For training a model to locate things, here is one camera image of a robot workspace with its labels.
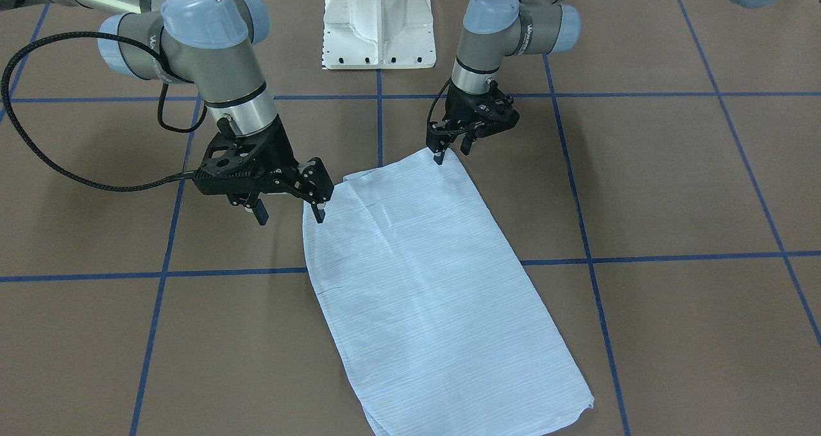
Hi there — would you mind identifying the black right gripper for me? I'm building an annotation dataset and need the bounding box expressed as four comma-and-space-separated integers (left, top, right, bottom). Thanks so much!
192, 117, 334, 226

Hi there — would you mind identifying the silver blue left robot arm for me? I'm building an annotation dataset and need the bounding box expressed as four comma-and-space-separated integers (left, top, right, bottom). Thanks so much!
426, 0, 819, 164

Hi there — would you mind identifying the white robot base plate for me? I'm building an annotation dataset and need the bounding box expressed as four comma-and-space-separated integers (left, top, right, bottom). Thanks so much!
321, 0, 437, 71

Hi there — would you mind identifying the light blue button-up shirt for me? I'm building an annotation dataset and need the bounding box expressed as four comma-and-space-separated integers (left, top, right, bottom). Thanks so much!
302, 149, 595, 435

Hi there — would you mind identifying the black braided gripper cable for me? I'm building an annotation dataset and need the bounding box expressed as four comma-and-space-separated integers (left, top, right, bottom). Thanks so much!
1, 31, 212, 193

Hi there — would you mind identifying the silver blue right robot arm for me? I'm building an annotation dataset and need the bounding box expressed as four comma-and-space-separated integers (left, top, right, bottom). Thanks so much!
2, 0, 334, 225

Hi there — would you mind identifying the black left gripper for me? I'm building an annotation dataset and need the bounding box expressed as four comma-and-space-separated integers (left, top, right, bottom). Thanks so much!
426, 80, 521, 166

